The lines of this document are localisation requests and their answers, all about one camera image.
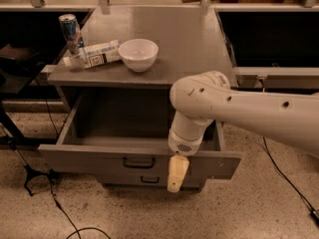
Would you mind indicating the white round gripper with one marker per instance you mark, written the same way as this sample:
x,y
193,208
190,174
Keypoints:
x,y
183,143

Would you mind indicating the grey top drawer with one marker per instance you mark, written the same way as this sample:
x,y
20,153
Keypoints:
x,y
114,132

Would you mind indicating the grey drawer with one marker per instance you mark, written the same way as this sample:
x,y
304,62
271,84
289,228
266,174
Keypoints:
x,y
159,181
114,132

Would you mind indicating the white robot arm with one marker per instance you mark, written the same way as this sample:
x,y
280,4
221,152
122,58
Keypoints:
x,y
201,99

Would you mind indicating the grey bottom drawer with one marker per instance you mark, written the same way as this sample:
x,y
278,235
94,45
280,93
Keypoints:
x,y
159,181

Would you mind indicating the grey drawer cabinet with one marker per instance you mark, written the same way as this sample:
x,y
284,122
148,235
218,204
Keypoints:
x,y
189,39

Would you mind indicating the white ceramic bowl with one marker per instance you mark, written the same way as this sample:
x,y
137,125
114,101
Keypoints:
x,y
139,54

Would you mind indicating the white plastic bottle with label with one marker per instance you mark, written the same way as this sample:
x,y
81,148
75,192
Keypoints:
x,y
95,55

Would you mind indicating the black tripod stand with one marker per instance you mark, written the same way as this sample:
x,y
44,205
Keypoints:
x,y
30,172

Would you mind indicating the blue silver drink can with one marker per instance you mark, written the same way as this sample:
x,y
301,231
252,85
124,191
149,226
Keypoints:
x,y
71,32

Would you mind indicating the black side table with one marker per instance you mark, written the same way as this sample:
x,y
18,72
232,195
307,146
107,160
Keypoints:
x,y
19,71

